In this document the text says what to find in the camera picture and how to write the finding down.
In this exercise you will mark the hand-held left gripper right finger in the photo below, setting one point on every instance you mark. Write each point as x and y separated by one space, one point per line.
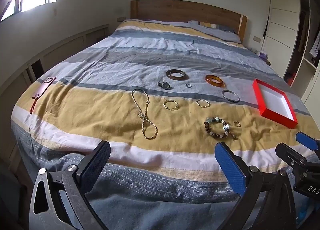
230 167

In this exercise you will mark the purple bedside item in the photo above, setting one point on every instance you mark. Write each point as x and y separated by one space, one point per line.
262 56

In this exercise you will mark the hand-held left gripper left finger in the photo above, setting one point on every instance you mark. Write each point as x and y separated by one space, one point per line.
96 165

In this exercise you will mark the beige wall cabinet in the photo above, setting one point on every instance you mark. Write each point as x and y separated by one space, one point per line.
62 47

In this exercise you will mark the wall socket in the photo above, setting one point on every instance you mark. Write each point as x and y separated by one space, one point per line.
256 38
122 18

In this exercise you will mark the bed with striped duvet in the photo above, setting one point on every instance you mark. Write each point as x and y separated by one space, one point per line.
125 57

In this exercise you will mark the red jewelry box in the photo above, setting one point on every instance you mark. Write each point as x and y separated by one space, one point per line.
275 100

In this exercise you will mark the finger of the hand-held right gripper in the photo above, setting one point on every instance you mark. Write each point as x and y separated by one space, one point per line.
287 152
306 139

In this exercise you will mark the silver bangle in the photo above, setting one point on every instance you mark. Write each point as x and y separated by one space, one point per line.
236 100

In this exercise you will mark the silver wristwatch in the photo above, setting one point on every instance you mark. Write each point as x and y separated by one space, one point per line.
166 85

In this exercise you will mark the dark brown bangle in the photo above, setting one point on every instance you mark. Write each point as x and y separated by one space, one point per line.
177 78

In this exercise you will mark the open wardrobe shelves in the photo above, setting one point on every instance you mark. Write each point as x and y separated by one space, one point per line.
310 64

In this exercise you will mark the red object in wardrobe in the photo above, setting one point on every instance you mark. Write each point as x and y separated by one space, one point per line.
290 79

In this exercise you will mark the wooden headboard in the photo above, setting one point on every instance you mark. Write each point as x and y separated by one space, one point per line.
185 11

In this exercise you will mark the grey pillow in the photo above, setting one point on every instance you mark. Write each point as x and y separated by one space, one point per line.
220 32

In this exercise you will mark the amber bangle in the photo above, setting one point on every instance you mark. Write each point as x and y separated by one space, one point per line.
215 84

